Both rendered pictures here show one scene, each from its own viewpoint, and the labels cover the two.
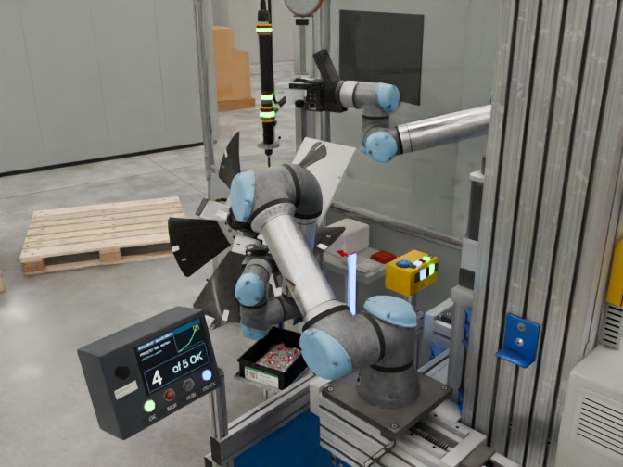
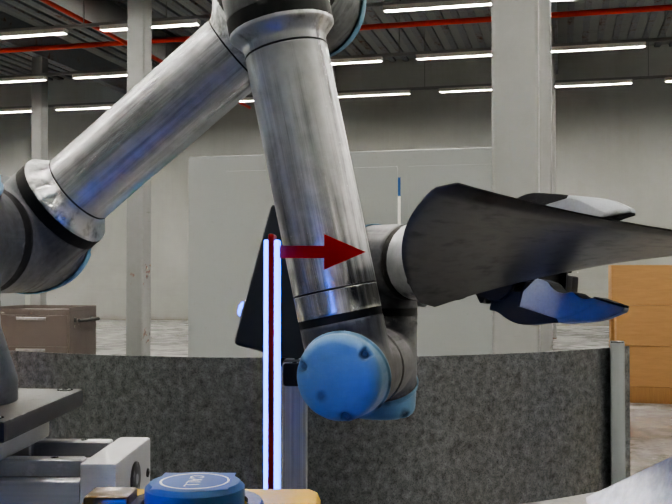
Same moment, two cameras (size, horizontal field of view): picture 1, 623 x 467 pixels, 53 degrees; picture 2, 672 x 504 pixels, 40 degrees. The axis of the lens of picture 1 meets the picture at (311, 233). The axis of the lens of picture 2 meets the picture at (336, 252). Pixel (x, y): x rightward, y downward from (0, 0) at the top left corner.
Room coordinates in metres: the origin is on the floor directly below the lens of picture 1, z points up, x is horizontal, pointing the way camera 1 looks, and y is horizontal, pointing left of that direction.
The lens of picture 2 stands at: (2.18, -0.52, 1.17)
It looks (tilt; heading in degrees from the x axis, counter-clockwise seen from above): 1 degrees up; 137
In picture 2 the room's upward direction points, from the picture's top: straight up
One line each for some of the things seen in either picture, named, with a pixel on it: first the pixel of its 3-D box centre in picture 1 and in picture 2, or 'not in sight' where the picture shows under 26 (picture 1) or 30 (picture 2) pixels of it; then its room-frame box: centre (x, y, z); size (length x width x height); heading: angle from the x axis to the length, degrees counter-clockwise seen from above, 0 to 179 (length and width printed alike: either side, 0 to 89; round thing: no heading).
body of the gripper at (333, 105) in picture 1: (326, 94); not in sight; (1.81, -0.05, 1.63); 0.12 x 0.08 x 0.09; 56
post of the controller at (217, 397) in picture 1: (218, 403); (295, 439); (1.30, 0.24, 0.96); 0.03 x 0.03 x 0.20; 46
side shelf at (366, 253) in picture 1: (351, 258); not in sight; (2.41, -0.17, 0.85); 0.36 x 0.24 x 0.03; 46
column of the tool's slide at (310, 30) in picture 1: (307, 226); not in sight; (2.65, 0.02, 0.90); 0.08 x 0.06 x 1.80; 81
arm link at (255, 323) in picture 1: (260, 315); (376, 362); (1.53, 0.15, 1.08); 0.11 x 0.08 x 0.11; 123
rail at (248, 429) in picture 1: (332, 375); not in sight; (1.61, -0.06, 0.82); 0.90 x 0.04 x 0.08; 136
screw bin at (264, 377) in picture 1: (279, 358); not in sight; (1.68, 0.11, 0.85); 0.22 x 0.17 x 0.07; 152
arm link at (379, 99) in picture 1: (376, 98); not in sight; (1.72, -0.18, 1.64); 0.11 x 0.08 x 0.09; 56
